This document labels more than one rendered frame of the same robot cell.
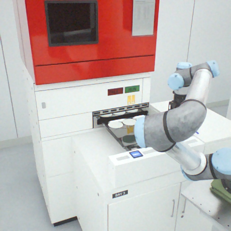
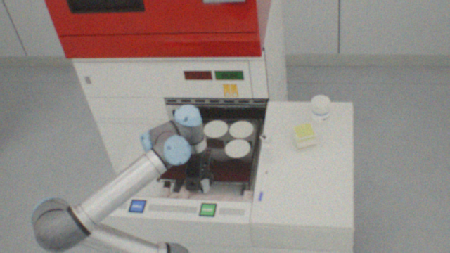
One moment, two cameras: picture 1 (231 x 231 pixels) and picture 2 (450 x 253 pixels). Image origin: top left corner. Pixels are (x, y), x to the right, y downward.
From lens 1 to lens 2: 1.50 m
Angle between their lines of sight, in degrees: 37
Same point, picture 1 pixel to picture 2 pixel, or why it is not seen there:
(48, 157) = (110, 143)
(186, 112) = (48, 227)
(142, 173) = (144, 232)
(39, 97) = (79, 69)
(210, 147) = (264, 230)
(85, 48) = (126, 17)
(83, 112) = (148, 96)
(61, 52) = (91, 21)
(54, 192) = not seen: hidden behind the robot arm
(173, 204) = not seen: outside the picture
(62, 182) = not seen: hidden behind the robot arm
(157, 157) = (162, 221)
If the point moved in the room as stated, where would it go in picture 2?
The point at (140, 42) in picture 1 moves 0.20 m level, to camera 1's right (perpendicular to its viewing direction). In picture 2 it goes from (223, 13) to (272, 24)
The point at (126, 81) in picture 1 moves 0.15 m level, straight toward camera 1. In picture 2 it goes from (216, 63) to (193, 85)
